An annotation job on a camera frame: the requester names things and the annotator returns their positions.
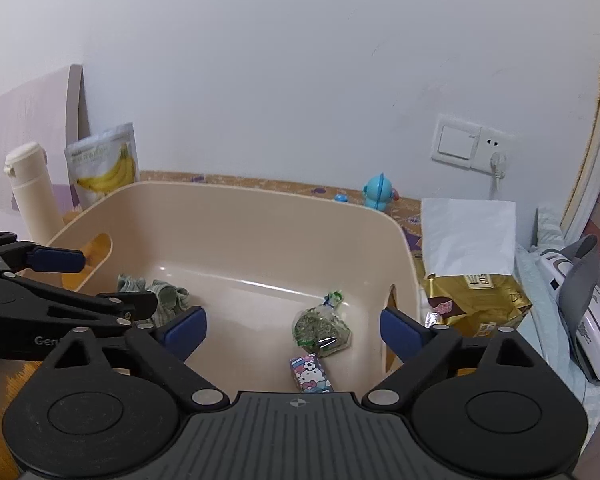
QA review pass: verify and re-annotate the white plug and cable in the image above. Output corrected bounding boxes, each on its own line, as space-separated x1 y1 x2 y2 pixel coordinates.
488 152 508 202

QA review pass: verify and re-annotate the green dried herb packet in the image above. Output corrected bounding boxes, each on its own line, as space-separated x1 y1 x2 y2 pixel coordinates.
291 290 352 358

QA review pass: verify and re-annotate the green plaid cloth scrunchie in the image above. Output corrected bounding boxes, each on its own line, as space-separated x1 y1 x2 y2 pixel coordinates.
117 274 193 327

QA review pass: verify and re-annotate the blue cartoon figurine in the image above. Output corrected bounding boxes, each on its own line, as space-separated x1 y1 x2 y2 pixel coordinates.
362 174 400 212

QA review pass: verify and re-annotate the beige plastic storage bin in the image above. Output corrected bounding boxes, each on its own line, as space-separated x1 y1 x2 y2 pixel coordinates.
54 182 418 396

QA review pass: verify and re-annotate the pink headboard panel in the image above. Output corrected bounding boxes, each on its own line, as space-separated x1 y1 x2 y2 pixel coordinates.
0 64 82 214

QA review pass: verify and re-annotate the white thermos bottle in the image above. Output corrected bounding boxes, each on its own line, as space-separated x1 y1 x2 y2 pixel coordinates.
3 141 64 245

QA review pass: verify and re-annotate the gold foil tissue box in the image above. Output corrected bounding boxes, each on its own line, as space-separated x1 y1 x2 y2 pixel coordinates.
415 252 532 337

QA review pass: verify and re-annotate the small Hello Kitty card box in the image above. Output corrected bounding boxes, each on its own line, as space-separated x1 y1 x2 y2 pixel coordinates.
289 354 334 393

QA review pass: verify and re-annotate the white pink device with strap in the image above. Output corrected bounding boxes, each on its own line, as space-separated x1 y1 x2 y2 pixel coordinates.
539 234 600 385

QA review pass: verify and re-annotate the small blue yellow toy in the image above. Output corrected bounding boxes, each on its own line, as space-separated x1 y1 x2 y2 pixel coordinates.
334 193 349 203

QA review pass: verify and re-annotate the white tissue sheet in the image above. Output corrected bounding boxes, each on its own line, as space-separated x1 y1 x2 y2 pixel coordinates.
420 198 516 278

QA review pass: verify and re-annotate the white wall switch socket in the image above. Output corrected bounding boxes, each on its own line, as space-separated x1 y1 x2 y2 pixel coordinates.
430 115 515 174

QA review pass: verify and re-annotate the light blue bedding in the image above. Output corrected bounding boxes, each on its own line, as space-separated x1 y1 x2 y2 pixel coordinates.
514 204 600 430

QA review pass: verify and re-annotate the banana chips snack bag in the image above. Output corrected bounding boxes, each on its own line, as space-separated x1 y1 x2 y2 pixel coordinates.
65 122 140 210

